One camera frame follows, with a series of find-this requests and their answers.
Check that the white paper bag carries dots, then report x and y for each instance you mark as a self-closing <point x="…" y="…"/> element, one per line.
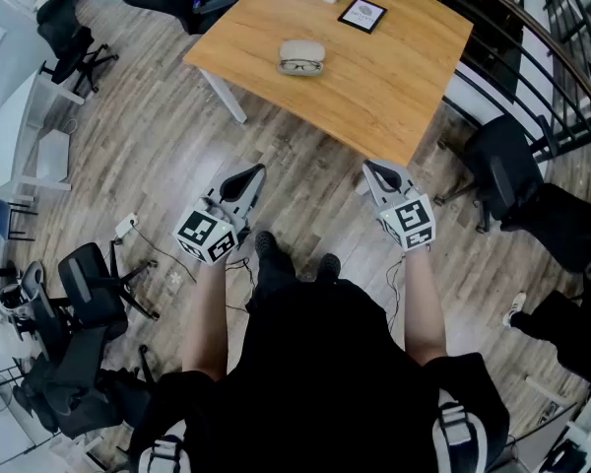
<point x="53" y="158"/>

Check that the white power strip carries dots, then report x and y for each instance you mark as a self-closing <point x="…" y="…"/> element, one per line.
<point x="126" y="227"/>

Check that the white desk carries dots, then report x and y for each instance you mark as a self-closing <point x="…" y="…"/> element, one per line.
<point x="10" y="136"/>

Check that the person's right black shoe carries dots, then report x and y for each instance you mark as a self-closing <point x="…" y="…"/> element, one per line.
<point x="329" y="264"/>

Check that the black picture frame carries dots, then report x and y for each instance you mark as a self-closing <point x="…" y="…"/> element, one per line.
<point x="363" y="15"/>

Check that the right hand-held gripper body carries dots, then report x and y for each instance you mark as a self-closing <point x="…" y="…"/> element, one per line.
<point x="409" y="217"/>

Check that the white flower floor sticker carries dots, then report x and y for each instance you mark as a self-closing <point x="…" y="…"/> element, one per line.
<point x="176" y="278"/>

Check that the person's black clothing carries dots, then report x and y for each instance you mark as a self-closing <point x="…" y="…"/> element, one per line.
<point x="315" y="377"/>

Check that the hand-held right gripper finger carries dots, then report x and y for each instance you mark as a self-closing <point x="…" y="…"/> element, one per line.
<point x="376" y="185"/>
<point x="405" y="175"/>

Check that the beige glasses case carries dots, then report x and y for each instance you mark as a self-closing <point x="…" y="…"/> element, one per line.
<point x="301" y="49"/>

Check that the person's left forearm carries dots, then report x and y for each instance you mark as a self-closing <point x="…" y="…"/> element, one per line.
<point x="207" y="313"/>

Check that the person's right forearm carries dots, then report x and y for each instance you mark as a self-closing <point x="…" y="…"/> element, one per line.
<point x="423" y="303"/>

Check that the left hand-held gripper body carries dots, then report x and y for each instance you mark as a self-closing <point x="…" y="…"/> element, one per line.
<point x="197" y="230"/>

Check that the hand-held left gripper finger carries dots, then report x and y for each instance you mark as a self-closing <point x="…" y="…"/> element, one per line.
<point x="256" y="190"/>
<point x="236" y="171"/>

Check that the black eyeglasses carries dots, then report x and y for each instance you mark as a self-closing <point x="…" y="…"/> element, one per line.
<point x="300" y="65"/>

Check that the person's left black shoe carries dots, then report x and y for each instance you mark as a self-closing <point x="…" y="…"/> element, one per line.
<point x="266" y="244"/>

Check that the person's black shoe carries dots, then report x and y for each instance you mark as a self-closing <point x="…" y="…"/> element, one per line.
<point x="329" y="264"/>
<point x="266" y="244"/>

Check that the person's left hand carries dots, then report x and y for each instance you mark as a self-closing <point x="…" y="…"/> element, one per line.
<point x="216" y="210"/>

